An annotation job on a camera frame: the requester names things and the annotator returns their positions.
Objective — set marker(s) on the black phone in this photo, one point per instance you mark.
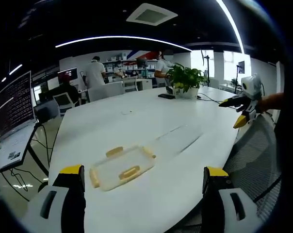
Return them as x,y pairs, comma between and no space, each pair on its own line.
166,96

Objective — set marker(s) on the grey mesh office chair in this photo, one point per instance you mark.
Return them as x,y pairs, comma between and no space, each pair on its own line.
254,155

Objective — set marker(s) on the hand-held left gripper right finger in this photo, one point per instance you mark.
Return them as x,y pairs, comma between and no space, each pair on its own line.
224,208

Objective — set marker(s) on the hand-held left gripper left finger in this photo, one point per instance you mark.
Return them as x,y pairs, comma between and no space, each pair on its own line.
61,206

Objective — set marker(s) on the square ceiling vent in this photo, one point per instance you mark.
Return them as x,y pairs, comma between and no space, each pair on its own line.
151,14

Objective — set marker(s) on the long ceiling light strip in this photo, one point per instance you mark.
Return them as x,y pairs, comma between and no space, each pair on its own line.
232,24

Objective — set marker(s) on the clear container lid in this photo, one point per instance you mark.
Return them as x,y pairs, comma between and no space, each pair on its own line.
123,170

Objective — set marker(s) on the potted green plant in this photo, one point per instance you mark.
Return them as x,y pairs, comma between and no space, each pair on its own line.
185,78

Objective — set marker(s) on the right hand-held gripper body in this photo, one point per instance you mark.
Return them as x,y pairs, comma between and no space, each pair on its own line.
250,86

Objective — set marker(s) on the desktop monitor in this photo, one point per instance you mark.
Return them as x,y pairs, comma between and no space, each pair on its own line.
67,73

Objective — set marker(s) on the white office chair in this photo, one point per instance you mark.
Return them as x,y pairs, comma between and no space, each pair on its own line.
107,89
62,102

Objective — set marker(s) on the shelf with storage boxes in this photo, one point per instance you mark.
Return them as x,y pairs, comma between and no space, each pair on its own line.
132,63

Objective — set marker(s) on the curved ceiling light strip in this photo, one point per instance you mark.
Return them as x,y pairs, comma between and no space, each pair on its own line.
122,38

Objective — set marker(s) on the black tripod stand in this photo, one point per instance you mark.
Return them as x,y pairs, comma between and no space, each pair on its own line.
207,65

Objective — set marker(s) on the open laptop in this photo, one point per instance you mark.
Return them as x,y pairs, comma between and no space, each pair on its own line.
13,116

